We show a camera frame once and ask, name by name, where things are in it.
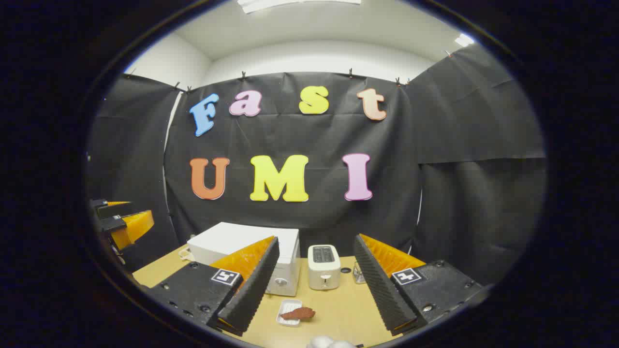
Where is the white rectangular dish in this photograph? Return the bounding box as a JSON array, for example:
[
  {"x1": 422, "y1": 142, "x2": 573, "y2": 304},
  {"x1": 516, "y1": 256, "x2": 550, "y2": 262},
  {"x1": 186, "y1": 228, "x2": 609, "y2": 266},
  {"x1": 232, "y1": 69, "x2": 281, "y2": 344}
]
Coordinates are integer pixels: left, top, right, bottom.
[{"x1": 276, "y1": 299, "x2": 304, "y2": 327}]

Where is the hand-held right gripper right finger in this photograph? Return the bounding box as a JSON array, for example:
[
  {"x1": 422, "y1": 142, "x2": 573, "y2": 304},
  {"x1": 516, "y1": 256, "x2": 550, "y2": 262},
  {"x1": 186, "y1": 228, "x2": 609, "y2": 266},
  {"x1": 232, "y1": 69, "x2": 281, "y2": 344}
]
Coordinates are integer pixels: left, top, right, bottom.
[{"x1": 353, "y1": 233, "x2": 489, "y2": 336}]

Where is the ceiling light panel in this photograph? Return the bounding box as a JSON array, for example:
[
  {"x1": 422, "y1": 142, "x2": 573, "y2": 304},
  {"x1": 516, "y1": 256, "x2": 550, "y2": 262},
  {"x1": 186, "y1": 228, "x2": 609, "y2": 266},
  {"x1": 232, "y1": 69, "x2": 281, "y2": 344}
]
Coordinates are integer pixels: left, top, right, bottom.
[{"x1": 237, "y1": 0, "x2": 362, "y2": 14}]

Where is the black backdrop cloth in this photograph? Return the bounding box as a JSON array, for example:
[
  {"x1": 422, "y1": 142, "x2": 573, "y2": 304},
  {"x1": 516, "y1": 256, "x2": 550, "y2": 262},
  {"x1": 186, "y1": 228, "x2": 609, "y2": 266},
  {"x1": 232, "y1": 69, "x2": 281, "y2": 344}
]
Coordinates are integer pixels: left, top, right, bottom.
[{"x1": 87, "y1": 43, "x2": 547, "y2": 286}]

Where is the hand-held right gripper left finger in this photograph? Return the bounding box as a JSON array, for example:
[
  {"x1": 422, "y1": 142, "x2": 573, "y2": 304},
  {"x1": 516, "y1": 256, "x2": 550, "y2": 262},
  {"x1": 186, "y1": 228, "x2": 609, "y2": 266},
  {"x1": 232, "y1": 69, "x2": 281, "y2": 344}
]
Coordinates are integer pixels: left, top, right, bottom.
[{"x1": 145, "y1": 236, "x2": 281, "y2": 337}]

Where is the white toaster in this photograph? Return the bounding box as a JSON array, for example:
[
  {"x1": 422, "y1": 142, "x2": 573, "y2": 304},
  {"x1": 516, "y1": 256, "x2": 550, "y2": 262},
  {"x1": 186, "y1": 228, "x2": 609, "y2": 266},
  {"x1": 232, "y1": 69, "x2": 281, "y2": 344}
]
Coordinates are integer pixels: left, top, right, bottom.
[{"x1": 308, "y1": 244, "x2": 341, "y2": 290}]

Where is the white microwave oven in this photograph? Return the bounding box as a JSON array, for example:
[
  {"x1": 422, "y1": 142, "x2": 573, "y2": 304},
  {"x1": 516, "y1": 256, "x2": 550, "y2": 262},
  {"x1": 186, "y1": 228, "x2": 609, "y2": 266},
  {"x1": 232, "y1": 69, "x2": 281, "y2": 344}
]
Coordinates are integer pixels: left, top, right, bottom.
[{"x1": 187, "y1": 222, "x2": 300, "y2": 297}]

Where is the brown meat slice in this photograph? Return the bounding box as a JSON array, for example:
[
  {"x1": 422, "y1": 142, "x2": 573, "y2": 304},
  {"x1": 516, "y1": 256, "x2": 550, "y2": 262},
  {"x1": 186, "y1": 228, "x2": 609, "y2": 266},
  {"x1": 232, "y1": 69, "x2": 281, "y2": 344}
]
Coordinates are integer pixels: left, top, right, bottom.
[{"x1": 280, "y1": 306, "x2": 316, "y2": 321}]

